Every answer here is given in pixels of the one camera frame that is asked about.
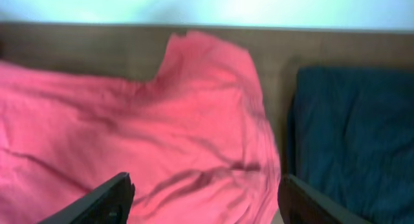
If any folded navy blue garment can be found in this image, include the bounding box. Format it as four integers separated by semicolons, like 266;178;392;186
286;66;413;223

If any orange soccer t-shirt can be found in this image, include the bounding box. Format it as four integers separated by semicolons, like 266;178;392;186
1;32;281;223

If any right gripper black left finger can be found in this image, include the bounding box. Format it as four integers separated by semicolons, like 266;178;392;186
40;172;135;224

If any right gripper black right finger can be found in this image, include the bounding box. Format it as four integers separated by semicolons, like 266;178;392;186
278;174;369;224

